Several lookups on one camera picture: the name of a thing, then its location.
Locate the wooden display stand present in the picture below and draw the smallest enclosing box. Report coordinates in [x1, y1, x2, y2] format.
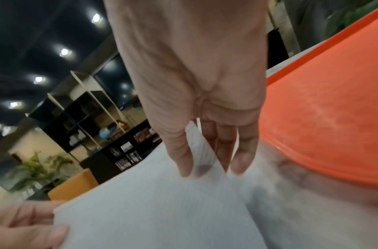
[47, 70, 128, 151]

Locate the person's left hand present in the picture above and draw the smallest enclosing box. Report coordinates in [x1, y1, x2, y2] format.
[0, 200, 70, 249]

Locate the dark wooden shelf unit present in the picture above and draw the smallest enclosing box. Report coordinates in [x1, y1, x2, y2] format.
[26, 70, 164, 185]

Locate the green potted plant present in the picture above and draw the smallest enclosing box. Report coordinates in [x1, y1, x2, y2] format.
[7, 152, 75, 195]

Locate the black wall television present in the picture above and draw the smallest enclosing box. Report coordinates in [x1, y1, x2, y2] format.
[93, 52, 141, 110]

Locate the yellow upholstered chair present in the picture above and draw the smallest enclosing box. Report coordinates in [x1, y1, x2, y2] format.
[47, 168, 99, 201]

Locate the person's right hand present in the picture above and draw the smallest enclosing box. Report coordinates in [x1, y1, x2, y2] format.
[102, 0, 269, 178]

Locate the red plastic tray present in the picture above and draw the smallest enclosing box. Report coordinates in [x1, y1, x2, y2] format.
[257, 5, 378, 188]

